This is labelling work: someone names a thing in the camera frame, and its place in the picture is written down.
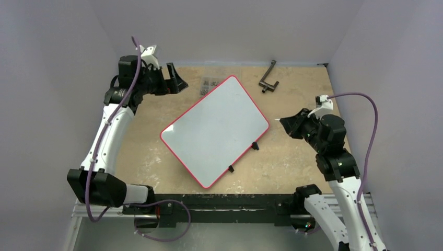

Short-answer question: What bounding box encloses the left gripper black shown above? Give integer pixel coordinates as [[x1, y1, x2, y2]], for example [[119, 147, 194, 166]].
[[137, 63, 188, 96]]

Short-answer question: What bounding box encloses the whiteboard with red frame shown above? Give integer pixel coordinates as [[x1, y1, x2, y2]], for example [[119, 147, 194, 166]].
[[160, 75, 270, 189]]

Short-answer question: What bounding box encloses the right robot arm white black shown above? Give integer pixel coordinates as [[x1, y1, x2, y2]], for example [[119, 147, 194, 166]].
[[279, 108, 387, 250]]

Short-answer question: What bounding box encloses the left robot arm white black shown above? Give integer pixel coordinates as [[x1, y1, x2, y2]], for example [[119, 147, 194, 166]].
[[67, 55, 188, 214]]

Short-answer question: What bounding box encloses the clear plastic screw box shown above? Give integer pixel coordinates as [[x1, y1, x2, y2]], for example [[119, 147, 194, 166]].
[[199, 61, 241, 98]]

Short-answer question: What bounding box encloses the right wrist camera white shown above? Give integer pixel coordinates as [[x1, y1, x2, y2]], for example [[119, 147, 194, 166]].
[[307, 95, 334, 119]]

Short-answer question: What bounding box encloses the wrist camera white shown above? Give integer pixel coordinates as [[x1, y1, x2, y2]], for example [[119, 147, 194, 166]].
[[139, 45, 160, 70], [307, 95, 334, 119]]

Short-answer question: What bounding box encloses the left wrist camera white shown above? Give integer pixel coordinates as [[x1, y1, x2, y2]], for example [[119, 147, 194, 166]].
[[139, 45, 160, 70]]

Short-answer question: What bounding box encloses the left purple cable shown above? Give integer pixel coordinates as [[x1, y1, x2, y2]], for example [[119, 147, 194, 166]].
[[85, 36, 143, 223]]

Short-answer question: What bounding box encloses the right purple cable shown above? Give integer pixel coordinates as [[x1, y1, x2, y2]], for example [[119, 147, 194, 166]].
[[327, 92, 380, 251]]

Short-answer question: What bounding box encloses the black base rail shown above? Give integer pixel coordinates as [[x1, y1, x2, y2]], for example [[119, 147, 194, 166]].
[[123, 193, 316, 230]]

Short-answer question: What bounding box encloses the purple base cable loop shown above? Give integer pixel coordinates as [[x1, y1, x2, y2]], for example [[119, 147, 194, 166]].
[[134, 199, 191, 243]]

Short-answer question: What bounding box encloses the aluminium frame rail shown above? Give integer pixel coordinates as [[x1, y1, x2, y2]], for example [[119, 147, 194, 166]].
[[71, 63, 132, 251]]

